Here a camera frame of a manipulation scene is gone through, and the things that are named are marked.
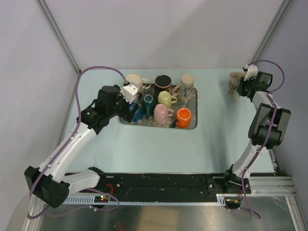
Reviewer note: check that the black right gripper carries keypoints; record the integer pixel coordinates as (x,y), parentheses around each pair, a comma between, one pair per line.
(242,83)

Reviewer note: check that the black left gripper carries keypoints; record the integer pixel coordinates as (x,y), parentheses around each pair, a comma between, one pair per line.
(126,114)

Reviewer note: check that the cream coral pattern mug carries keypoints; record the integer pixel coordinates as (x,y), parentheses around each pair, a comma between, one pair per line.
(234,81)

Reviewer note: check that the tall cream seahorse mug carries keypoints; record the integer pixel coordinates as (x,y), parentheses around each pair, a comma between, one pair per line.
(185,89)

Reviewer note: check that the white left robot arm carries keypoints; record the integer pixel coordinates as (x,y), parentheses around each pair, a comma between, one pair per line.
(49,181)

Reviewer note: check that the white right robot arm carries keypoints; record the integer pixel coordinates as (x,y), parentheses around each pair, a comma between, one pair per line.
(267,129)

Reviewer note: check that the blue faceted mug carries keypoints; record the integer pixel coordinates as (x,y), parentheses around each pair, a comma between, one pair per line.
(138,113)

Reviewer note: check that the dark green faceted mug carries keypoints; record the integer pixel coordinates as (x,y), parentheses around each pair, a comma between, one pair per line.
(148,105)

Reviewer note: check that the pink faceted mug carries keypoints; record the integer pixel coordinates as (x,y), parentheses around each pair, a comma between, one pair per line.
(162,113)

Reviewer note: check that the cream mug with script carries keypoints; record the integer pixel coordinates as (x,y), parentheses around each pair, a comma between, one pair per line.
(138,81)

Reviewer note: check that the yellow faceted mug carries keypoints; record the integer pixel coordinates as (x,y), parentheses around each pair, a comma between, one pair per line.
(166,98)

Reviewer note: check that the black mug orange trim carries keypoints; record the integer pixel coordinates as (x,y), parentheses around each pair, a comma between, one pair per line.
(162,83)

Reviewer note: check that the floral patterned serving tray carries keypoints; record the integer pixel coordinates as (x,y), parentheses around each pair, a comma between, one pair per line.
(191,104)

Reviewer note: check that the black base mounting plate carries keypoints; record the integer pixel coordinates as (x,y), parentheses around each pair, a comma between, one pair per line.
(167,188)

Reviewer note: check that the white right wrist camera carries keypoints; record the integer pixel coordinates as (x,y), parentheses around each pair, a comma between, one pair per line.
(250,71)

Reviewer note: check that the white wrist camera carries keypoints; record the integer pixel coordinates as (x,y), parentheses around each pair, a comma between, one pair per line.
(129,92)
(250,71)

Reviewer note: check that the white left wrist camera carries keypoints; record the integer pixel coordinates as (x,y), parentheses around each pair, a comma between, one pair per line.
(129,92)

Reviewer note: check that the orange mug black handle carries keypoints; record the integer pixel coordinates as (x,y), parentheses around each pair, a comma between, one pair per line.
(183,118)

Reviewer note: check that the right aluminium frame post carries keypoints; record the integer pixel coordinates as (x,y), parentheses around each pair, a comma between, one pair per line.
(280,14)

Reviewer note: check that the aluminium frame post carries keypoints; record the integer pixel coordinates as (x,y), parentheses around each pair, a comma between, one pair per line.
(280,14)
(58,34)

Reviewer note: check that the aluminium rail right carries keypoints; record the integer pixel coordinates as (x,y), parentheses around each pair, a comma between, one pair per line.
(273,186)

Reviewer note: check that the left aluminium frame post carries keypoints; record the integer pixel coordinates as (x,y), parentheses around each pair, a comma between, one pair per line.
(58,34)

